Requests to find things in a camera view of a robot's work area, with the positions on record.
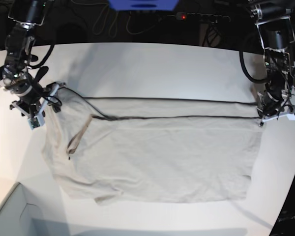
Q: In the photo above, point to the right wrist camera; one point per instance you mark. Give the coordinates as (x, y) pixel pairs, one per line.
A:
(36, 122)

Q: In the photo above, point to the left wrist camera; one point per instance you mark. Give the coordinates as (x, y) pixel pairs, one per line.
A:
(291, 116)

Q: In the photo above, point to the light grey t-shirt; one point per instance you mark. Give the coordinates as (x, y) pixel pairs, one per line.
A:
(151, 150)

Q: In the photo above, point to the blue box at top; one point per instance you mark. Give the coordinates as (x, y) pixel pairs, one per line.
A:
(131, 5)

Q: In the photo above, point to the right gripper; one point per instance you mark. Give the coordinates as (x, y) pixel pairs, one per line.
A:
(37, 99)

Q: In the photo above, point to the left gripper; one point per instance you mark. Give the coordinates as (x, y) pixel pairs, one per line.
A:
(270, 108)

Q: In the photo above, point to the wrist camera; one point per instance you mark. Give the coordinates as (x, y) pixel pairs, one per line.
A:
(291, 116)
(36, 122)

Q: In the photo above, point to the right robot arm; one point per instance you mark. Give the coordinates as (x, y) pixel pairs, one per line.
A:
(22, 71)

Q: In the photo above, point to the white cardboard box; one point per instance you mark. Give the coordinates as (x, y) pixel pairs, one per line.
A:
(22, 213)

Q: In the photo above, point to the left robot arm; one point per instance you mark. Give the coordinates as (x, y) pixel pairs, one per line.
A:
(272, 19)

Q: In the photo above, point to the black power strip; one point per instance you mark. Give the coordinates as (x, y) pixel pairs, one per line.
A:
(203, 18)

